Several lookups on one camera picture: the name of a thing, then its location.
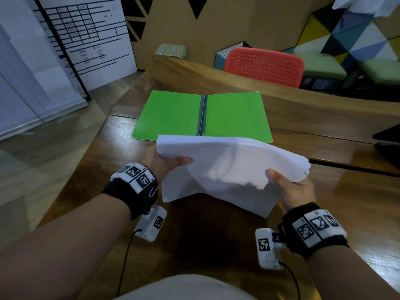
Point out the person's left hand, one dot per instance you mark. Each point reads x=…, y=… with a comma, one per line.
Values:
x=159, y=165

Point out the person's right hand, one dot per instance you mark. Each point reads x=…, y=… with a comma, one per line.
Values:
x=295, y=193

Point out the green folder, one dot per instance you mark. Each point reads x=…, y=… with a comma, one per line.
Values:
x=168, y=115

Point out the pile of white papers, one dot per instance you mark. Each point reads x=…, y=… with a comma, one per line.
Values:
x=225, y=165

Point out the person's right forearm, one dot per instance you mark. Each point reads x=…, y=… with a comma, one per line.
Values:
x=343, y=274

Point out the person's left forearm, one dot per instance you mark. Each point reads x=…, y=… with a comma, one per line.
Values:
x=62, y=249

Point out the person's beige clothing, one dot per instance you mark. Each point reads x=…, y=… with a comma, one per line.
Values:
x=187, y=288

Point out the black left wristband with markers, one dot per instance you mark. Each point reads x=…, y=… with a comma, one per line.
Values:
x=131, y=190

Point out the black wristband with markers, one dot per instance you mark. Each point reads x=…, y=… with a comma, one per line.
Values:
x=131, y=190
x=312, y=231

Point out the black right wristband with markers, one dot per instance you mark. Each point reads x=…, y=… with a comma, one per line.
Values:
x=312, y=231

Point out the black laptop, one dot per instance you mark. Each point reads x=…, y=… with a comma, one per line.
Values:
x=389, y=137

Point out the patterned woven box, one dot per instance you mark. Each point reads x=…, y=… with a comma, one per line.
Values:
x=170, y=51

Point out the white board with chart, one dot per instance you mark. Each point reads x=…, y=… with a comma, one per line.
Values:
x=106, y=59

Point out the teal white dotted box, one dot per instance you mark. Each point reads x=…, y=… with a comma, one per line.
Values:
x=219, y=60

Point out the red perforated chair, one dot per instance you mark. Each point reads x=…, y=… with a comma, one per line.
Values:
x=265, y=67

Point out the green bench cushion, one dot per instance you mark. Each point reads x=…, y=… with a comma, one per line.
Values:
x=322, y=65
x=381, y=71

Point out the wooden lattice shelf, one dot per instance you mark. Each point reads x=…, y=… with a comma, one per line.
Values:
x=137, y=26

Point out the white banner panel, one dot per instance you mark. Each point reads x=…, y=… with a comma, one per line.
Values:
x=28, y=96

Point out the colourful triangle patterned backrest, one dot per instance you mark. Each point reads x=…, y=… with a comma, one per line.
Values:
x=343, y=34

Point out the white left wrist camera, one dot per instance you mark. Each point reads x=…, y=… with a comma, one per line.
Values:
x=151, y=226

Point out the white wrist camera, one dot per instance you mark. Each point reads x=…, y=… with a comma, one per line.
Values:
x=268, y=253
x=151, y=226

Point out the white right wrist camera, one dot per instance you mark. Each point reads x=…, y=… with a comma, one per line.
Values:
x=268, y=253

